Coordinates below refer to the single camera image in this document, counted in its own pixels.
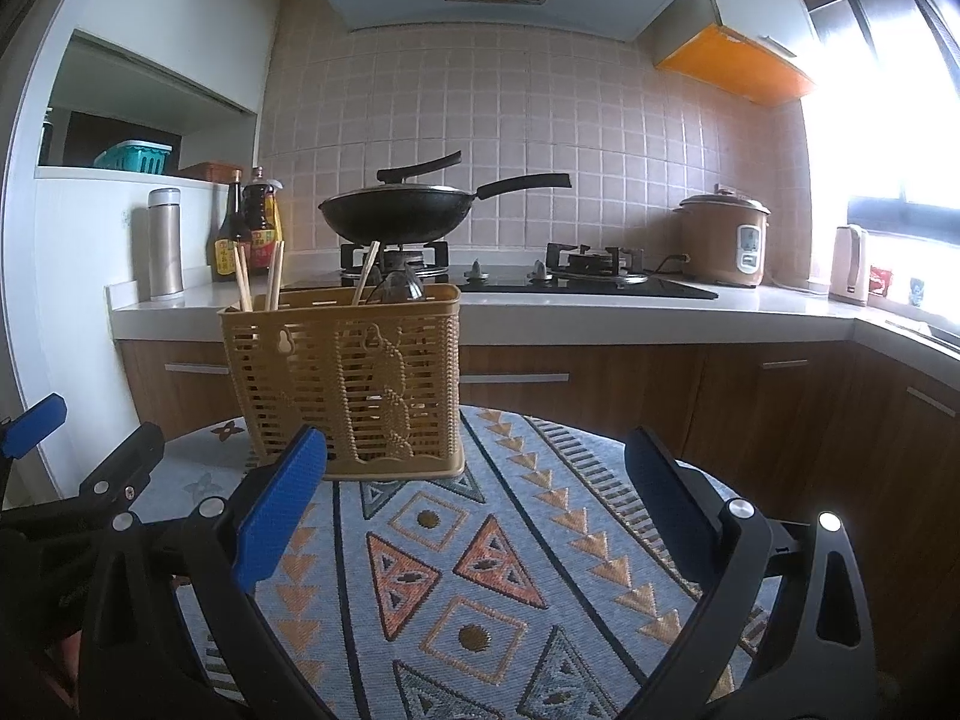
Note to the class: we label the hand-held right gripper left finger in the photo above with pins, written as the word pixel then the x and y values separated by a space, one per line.
pixel 281 510

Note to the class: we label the tan plastic utensil basket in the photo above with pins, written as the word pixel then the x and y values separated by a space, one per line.
pixel 337 382

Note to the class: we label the clear plastic spoon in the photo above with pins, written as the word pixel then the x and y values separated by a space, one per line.
pixel 386 289
pixel 412 283

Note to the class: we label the white kitchen counter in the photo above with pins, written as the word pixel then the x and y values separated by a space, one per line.
pixel 675 311

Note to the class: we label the brown box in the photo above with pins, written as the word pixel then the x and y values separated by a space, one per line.
pixel 214 171

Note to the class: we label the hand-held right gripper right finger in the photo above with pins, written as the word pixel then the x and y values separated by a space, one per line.
pixel 664 502

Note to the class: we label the brown rice cooker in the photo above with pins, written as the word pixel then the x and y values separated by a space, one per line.
pixel 720 240

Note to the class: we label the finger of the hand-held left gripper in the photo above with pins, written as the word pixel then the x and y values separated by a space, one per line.
pixel 124 465
pixel 34 427

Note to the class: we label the dark soy sauce bottle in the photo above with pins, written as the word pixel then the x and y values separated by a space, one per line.
pixel 227 247

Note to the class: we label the dark sauce bottle red label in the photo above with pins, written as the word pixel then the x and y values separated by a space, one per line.
pixel 259 229

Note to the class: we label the patterned woven tablecloth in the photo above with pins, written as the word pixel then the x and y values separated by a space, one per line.
pixel 480 577

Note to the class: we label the yellow oil bottle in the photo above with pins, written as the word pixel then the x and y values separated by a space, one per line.
pixel 276 221

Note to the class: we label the kitchen window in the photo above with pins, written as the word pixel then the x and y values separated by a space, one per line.
pixel 885 127

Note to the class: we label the black wok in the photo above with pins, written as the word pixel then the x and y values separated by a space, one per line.
pixel 397 214

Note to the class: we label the white electric kettle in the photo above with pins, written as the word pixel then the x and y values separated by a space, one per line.
pixel 849 266

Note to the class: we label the wall cabinet orange underside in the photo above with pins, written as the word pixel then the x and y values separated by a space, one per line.
pixel 742 60

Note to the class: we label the hob control knob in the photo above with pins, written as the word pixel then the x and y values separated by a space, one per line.
pixel 538 269
pixel 474 271

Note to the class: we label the silver thermos flask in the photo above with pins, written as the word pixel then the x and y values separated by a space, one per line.
pixel 165 247

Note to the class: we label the teal plastic basket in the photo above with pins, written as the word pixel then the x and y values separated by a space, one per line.
pixel 135 157

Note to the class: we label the black gas hob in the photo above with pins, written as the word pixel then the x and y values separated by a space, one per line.
pixel 600 286

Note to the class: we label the red snack packet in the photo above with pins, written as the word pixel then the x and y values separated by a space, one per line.
pixel 882 282

